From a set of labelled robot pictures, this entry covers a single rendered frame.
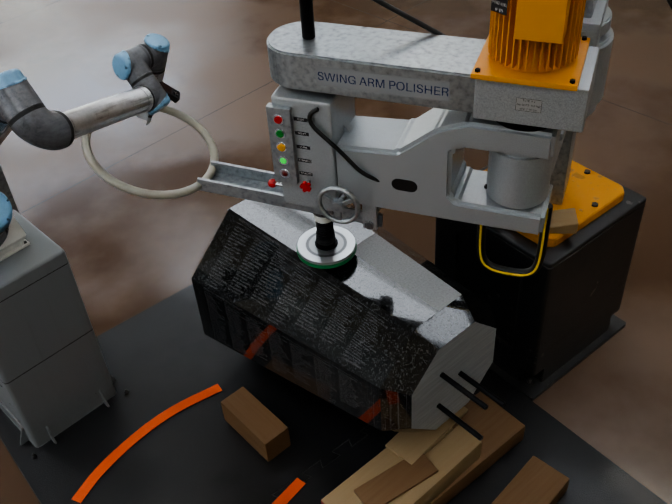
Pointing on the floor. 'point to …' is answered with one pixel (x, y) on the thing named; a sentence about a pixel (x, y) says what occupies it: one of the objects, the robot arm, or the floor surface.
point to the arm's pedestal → (46, 343)
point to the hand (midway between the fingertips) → (148, 117)
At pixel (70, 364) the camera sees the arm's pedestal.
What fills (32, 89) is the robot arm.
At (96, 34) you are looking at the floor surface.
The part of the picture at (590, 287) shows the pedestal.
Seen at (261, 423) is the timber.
